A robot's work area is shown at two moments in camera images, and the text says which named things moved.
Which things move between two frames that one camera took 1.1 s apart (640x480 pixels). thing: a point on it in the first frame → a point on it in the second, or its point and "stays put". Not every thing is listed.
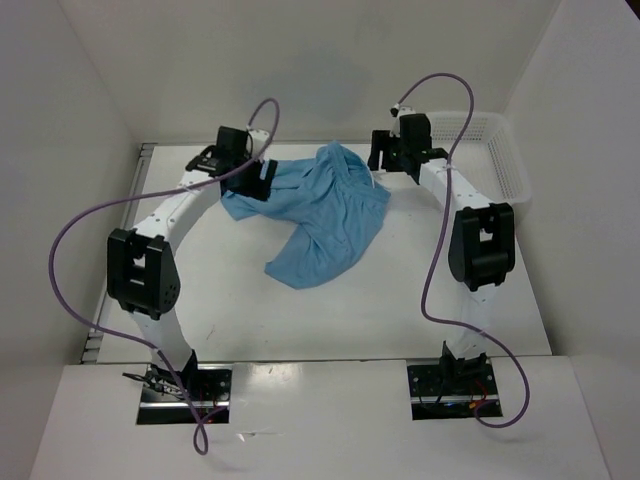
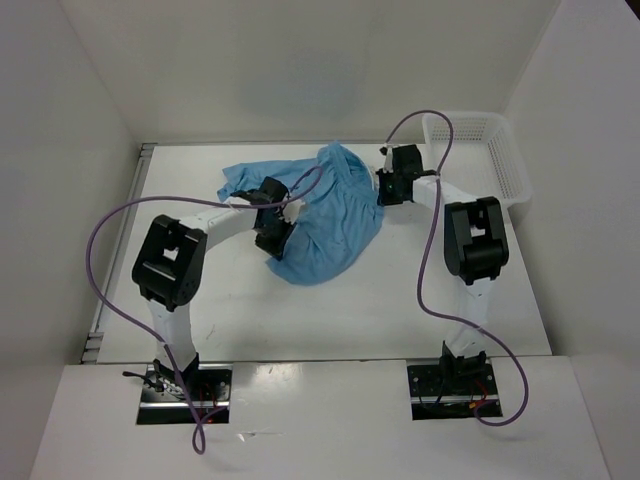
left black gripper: [260, 189] → [274, 248]
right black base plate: [451, 391] stays put
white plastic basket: [492, 157] stays put
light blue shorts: [334, 200] stays put
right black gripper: [382, 141] → [385, 198]
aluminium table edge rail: [128, 222] stays put
